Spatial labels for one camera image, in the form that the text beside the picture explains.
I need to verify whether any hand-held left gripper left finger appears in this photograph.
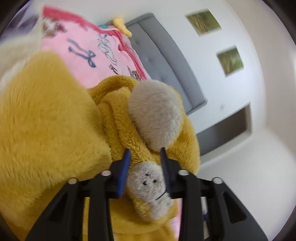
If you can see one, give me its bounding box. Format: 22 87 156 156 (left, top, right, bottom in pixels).
25 149 131 241

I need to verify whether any grey padded bed headboard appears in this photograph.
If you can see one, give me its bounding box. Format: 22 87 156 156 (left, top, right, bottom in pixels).
125 13 207 116

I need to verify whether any yellow fleece hooded jacket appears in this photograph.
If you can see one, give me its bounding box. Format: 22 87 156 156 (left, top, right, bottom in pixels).
0 50 201 241

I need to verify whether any green wall picture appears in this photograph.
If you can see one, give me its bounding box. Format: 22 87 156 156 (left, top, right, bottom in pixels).
216 46 244 77
184 9 221 36

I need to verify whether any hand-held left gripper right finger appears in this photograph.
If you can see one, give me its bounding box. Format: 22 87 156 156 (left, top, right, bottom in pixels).
160 147 269 241

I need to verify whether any pink printed blanket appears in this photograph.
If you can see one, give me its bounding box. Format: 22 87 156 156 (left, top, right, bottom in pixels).
39 6 182 241

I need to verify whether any yellow plush toy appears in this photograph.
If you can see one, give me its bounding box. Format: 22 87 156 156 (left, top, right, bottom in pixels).
111 18 133 37

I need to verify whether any lavender white clothes pile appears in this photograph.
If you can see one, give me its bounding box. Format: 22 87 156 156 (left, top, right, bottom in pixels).
0 22 44 81

